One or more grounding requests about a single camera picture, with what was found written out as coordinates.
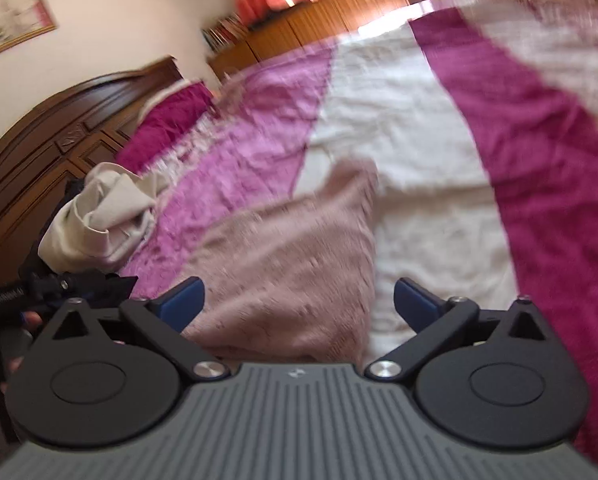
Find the dark wooden headboard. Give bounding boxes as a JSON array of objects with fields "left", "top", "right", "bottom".
[{"left": 0, "top": 56, "right": 181, "bottom": 286}]

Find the pink white patchwork bedspread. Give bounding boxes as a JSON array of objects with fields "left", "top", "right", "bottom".
[{"left": 119, "top": 0, "right": 598, "bottom": 463}]

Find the pink knitted sweater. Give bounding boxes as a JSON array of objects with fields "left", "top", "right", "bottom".
[{"left": 180, "top": 158, "right": 378, "bottom": 364}]

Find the cream white garment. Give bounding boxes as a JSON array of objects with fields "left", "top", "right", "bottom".
[{"left": 38, "top": 162, "right": 169, "bottom": 273}]

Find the magenta pillow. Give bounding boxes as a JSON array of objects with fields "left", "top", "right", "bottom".
[{"left": 115, "top": 79, "right": 213, "bottom": 174}]

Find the long wooden drawer cabinet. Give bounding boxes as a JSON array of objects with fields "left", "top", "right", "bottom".
[{"left": 203, "top": 0, "right": 425, "bottom": 80}]

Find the left hand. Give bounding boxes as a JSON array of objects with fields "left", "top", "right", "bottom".
[{"left": 0, "top": 311, "right": 42, "bottom": 393}]

